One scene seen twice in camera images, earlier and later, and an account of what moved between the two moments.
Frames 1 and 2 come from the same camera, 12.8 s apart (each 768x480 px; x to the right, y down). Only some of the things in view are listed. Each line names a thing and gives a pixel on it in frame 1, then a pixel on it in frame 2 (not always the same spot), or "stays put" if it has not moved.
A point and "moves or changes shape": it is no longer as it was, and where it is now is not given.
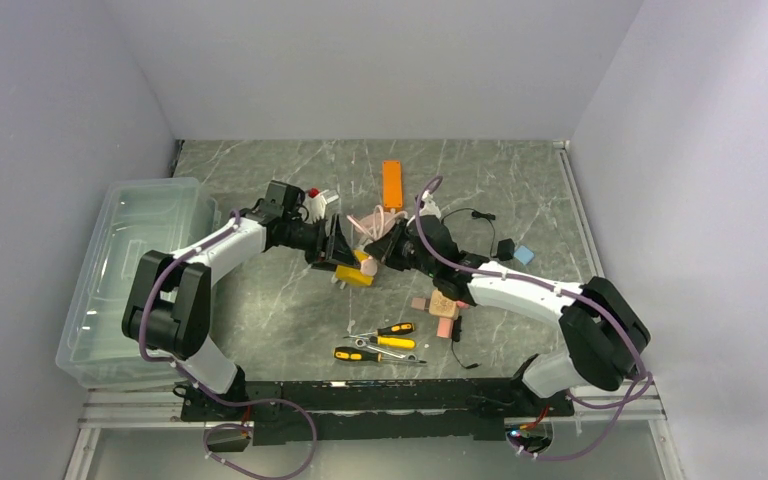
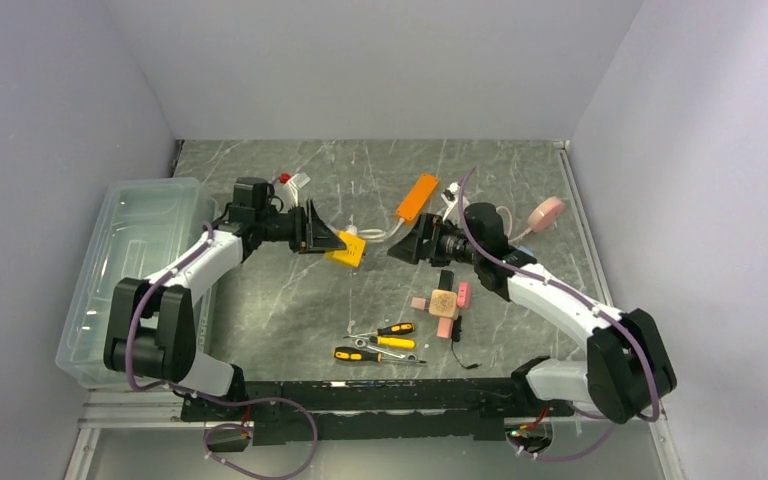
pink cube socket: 445,327 stays put
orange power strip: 392,184 → 416,198
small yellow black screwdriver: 392,329 stays put
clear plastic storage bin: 137,215 stays put
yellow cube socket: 353,275 moves or changes shape
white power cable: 334,279 moves or changes shape
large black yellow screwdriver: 356,354 stays put
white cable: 379,226 → 514,239
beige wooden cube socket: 440,305 stays put
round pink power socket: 369,266 → 545,214
